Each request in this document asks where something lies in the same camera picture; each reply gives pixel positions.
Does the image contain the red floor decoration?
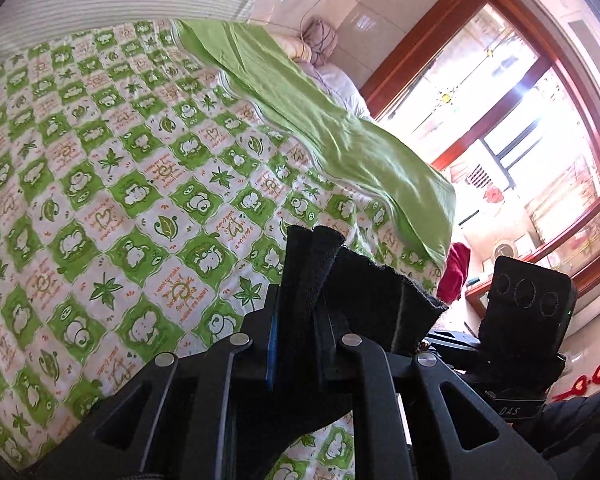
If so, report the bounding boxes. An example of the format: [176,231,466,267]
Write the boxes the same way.
[552,350,600,403]

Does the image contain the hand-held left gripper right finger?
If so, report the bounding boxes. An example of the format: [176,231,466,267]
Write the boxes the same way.
[318,310,573,480]

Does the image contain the grey striped panel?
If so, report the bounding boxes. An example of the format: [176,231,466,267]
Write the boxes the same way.
[0,0,277,58]

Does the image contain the person's right forearm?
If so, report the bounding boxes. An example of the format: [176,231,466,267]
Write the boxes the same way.
[512,391,600,463]

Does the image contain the plain green bed sheet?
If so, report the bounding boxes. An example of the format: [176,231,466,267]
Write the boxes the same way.
[172,18,457,267]

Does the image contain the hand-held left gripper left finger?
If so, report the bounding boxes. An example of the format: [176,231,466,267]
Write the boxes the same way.
[30,284,282,480]

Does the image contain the wooden side table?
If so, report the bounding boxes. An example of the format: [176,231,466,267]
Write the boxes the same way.
[464,275,493,320]

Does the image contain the wooden framed window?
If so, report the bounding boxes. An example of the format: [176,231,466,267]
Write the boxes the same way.
[359,0,600,297]

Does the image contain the red cloth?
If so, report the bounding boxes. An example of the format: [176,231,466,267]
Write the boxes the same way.
[436,242,473,305]

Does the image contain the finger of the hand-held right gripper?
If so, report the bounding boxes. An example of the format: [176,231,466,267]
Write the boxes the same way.
[424,330,484,367]

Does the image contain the white pillow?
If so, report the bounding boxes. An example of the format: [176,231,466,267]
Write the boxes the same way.
[292,60,377,122]

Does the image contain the pink bundled cloth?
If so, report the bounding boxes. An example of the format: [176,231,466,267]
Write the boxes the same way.
[301,18,339,67]

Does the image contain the green white printed blanket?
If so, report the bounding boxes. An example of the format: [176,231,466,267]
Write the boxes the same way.
[0,19,447,480]

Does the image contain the black pants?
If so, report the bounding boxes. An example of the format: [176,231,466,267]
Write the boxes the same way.
[237,224,450,467]

